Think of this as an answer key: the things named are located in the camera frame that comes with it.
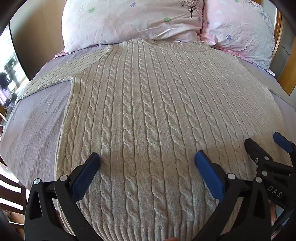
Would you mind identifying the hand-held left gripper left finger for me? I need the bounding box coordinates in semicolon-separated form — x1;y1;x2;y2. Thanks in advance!
24;152;102;241

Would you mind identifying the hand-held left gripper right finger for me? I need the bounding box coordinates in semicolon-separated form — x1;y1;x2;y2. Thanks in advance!
194;150;273;241

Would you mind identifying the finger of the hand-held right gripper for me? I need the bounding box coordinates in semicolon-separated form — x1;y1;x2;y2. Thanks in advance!
244;138;279;168
273;131;296;168

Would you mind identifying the beige cable knit sweater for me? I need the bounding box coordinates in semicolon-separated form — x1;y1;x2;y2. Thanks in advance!
16;38;293;241

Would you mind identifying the lavender bed sheet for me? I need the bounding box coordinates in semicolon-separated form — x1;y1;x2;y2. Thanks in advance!
0;44;296;200

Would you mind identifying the dark wooden chair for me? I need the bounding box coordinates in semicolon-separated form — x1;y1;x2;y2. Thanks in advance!
0;160;28;232

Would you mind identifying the wooden headboard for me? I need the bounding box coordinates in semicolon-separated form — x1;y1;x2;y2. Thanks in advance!
270;9;296;96

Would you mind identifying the pink floral pillow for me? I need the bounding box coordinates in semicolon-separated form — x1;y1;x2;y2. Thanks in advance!
200;0;276;76

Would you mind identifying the window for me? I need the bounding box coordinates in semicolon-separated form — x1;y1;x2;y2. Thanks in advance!
0;30;31;105

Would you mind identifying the white floral pillow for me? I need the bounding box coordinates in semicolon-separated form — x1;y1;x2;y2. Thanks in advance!
62;0;205;53

